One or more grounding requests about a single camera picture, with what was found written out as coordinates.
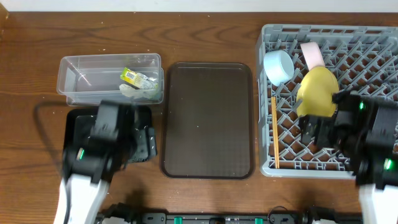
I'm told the blue bowl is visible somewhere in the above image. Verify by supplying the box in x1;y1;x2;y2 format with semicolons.
263;50;294;86

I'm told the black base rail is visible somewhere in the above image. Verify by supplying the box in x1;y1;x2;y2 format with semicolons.
94;203;364;224

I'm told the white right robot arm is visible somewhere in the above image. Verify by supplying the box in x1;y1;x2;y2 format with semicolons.
299;91;397;223

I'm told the brown serving tray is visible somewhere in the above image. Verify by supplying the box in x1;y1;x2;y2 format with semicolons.
160;62;255;180

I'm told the yellow plate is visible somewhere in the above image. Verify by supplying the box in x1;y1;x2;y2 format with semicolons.
297;67;339;117

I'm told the yellow-labelled plastic wrapper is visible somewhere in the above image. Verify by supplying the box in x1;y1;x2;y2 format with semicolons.
120;68;158;90

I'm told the black waste tray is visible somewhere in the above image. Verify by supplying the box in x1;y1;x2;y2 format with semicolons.
63;106;153;164

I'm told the clear plastic waste bin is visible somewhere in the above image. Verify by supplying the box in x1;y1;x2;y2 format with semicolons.
57;54;164;106

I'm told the grey dishwasher rack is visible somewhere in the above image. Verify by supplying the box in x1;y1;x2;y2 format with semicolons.
256;24;397;179

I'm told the white rice bowl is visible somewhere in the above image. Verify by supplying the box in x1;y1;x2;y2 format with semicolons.
300;42;325;70

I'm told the wooden chopstick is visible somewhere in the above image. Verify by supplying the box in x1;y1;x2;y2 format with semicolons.
271;96;278;169
273;98;280;169

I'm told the clear plastic wrapper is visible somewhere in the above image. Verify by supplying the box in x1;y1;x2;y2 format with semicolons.
119;84;158;99

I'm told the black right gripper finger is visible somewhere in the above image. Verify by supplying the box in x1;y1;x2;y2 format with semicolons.
314;118;330;147
299;115;315;144

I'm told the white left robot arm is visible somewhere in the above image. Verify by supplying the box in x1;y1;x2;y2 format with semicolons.
54;101;157;223

